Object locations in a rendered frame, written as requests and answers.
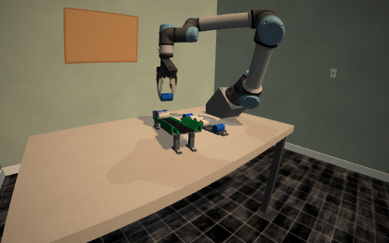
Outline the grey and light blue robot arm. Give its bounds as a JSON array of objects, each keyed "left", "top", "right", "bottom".
[{"left": 158, "top": 9, "right": 285, "bottom": 109}]

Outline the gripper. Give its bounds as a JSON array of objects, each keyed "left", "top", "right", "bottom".
[{"left": 156, "top": 54, "right": 177, "bottom": 98}]

